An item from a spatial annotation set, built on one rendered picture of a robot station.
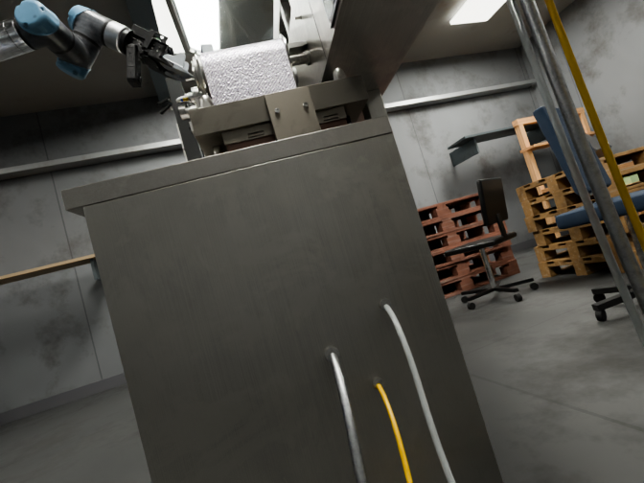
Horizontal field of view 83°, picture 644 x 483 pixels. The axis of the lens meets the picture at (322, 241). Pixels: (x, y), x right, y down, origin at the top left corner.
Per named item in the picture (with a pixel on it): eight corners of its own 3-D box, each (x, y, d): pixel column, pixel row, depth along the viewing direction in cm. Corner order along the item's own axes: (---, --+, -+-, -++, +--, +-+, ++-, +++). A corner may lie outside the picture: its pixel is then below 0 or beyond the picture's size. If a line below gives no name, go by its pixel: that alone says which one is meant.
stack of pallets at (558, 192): (637, 272, 243) (597, 157, 249) (540, 278, 319) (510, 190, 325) (743, 230, 275) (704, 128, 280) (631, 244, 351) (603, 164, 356)
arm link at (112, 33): (100, 36, 101) (112, 55, 109) (115, 44, 102) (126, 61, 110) (113, 14, 103) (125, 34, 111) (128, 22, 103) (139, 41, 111)
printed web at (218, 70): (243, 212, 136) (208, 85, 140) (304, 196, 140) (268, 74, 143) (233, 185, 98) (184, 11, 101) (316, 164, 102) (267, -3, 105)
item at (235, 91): (226, 151, 99) (209, 88, 101) (310, 132, 103) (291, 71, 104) (226, 150, 99) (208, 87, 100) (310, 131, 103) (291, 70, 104)
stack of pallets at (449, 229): (413, 311, 337) (383, 217, 343) (377, 308, 421) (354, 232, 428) (525, 271, 372) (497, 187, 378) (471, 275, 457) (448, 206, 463)
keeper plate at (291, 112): (277, 146, 81) (264, 99, 81) (320, 135, 82) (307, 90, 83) (277, 141, 78) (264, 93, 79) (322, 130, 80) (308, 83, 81)
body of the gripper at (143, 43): (170, 37, 104) (129, 18, 103) (155, 62, 103) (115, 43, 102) (176, 54, 112) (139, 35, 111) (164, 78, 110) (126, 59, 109)
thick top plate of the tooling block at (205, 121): (207, 161, 94) (201, 139, 95) (353, 126, 101) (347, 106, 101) (195, 136, 78) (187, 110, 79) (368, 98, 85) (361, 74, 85)
